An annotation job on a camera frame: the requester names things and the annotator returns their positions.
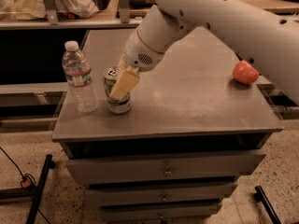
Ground grey drawer cabinet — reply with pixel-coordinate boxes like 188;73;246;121
52;28;282;218

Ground green white 7up can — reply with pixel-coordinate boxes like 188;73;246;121
103;66;131;114

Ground grey drawer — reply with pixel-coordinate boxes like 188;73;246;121
66;149;265;185
99;202;222;222
86;181;237;206

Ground white cloth on shelf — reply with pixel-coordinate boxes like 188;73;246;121
0;0;99;21

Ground black cable with red clip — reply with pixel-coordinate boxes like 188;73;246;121
0;146;52;224

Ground bottom grey drawer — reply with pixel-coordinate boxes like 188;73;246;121
99;202;222;222

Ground black stand leg left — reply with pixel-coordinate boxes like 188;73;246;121
26;154;55;224

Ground middle grey drawer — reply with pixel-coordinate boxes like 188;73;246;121
86;181;237;206

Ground grey metal shelf rail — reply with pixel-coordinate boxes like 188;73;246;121
0;0;299;31

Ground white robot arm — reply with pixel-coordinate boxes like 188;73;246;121
110;0;299;104

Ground red orange apple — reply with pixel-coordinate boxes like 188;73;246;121
233;60;260;85

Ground clear plastic water bottle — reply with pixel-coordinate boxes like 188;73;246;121
62;41;98;113

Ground black stand leg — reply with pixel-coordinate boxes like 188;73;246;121
253;186;282;224
26;154;55;224

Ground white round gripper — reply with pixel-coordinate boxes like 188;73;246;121
109;29;164;99

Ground top grey drawer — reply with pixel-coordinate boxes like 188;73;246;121
66;149;265;185

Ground black stand leg right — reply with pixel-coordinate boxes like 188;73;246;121
253;186;282;224

